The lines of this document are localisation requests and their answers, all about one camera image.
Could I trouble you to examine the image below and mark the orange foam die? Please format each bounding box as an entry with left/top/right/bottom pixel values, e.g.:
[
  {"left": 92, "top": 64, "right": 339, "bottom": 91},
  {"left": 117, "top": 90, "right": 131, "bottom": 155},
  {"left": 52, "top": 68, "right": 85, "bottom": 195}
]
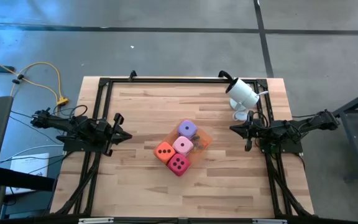
[{"left": 153, "top": 141, "right": 177, "bottom": 165}]

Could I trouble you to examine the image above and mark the orange plastic tray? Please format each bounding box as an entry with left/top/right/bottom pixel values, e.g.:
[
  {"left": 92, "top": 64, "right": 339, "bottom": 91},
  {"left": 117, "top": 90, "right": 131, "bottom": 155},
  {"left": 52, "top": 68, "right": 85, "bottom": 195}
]
[{"left": 152, "top": 119, "right": 213, "bottom": 177}]

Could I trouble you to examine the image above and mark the pink foam die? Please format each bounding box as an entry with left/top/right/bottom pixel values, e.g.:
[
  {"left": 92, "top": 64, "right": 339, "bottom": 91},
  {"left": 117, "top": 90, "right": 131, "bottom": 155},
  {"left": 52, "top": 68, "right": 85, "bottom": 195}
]
[{"left": 172, "top": 136, "right": 195, "bottom": 157}]

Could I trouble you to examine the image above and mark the yellow floor cable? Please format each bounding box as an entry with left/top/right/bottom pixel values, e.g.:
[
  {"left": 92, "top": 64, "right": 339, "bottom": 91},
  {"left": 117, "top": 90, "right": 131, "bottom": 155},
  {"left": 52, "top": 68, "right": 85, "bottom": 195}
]
[{"left": 0, "top": 52, "right": 70, "bottom": 107}]

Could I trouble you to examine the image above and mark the white camera on stand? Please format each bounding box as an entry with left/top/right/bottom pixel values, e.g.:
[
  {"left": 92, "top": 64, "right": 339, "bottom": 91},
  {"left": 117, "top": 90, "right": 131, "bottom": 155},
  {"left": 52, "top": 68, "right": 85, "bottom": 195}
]
[{"left": 224, "top": 77, "right": 260, "bottom": 122}]

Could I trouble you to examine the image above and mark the black beam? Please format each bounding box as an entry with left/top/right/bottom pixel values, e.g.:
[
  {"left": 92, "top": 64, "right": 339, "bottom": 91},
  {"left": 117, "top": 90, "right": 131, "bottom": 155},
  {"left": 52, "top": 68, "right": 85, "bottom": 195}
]
[{"left": 0, "top": 167, "right": 55, "bottom": 192}]

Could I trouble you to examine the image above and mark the silver bracket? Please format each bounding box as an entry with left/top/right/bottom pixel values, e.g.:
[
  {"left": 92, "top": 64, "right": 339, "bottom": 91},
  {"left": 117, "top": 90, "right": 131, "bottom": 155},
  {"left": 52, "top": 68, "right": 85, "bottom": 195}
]
[
  {"left": 78, "top": 217, "right": 114, "bottom": 224},
  {"left": 253, "top": 218, "right": 287, "bottom": 224}
]

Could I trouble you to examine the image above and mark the red foam die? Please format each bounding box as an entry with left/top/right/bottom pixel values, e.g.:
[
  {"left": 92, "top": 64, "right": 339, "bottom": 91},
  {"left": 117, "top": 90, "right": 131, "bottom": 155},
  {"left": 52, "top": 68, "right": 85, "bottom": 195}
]
[{"left": 167, "top": 153, "right": 191, "bottom": 177}]

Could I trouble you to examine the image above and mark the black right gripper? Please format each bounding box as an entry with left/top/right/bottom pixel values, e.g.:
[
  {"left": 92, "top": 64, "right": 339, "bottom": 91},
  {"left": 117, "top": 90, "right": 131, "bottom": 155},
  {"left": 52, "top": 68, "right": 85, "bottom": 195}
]
[{"left": 229, "top": 110, "right": 263, "bottom": 152}]

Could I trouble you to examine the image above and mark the white floor cable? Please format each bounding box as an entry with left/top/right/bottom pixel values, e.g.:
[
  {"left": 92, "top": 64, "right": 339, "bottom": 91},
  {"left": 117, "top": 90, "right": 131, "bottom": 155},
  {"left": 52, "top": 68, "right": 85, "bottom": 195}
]
[{"left": 0, "top": 144, "right": 65, "bottom": 166}]

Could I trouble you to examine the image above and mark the white paper sheet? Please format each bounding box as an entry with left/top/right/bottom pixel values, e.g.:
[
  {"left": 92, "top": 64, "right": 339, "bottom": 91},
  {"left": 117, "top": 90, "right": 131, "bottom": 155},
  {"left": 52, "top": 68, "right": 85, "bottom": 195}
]
[{"left": 4, "top": 152, "right": 50, "bottom": 195}]

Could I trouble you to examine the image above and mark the purple foam die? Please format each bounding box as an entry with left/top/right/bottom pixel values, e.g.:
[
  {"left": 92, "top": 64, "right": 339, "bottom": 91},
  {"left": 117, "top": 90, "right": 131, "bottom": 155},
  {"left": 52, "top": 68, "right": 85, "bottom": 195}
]
[{"left": 177, "top": 119, "right": 198, "bottom": 140}]

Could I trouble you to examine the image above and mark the black cart frame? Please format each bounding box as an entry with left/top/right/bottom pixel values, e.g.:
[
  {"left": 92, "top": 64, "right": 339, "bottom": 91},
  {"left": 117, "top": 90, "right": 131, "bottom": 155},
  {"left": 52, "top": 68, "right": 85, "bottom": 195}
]
[{"left": 323, "top": 85, "right": 358, "bottom": 181}]

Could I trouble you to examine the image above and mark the black cable bundle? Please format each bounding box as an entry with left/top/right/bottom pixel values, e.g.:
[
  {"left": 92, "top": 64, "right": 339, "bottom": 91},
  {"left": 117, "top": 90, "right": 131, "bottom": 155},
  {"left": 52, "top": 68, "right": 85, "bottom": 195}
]
[
  {"left": 264, "top": 152, "right": 313, "bottom": 217},
  {"left": 54, "top": 152, "right": 102, "bottom": 216}
]

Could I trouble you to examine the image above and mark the black aluminium table frame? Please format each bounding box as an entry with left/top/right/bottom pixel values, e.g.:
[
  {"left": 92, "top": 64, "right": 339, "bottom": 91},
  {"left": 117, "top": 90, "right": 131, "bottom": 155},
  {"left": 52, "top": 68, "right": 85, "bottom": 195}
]
[{"left": 73, "top": 76, "right": 315, "bottom": 218}]

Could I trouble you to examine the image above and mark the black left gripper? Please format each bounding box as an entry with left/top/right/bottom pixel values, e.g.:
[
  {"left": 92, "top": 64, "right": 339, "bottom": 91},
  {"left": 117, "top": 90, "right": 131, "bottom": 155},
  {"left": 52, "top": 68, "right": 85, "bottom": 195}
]
[{"left": 96, "top": 113, "right": 133, "bottom": 156}]

